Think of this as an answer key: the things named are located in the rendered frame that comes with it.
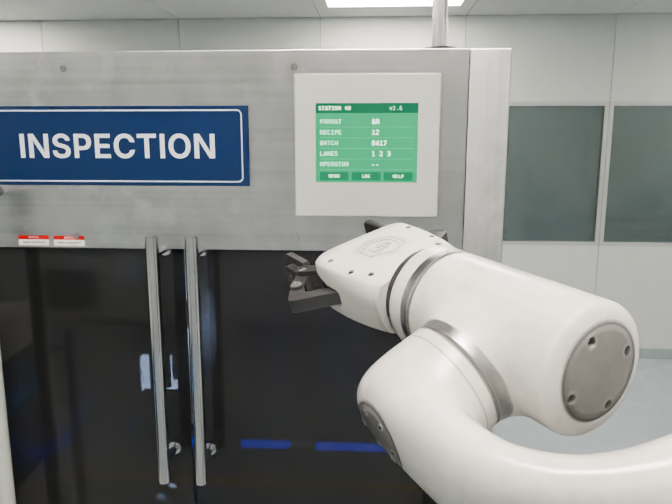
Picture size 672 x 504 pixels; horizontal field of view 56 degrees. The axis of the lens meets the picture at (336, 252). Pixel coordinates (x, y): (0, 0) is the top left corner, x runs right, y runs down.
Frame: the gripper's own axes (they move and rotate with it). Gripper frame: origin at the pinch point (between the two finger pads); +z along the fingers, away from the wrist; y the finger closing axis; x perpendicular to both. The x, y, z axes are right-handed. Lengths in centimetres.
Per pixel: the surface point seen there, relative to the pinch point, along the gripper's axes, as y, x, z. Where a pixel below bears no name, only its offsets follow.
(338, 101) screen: -19.4, -9.4, 29.3
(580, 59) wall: -407, 66, 329
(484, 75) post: -38.3, -8.2, 19.3
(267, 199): -6.9, 2.5, 35.3
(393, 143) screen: -24.2, -1.9, 24.5
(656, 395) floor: -332, 307, 216
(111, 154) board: 11, -9, 48
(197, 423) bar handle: 14.6, 31.8, 33.8
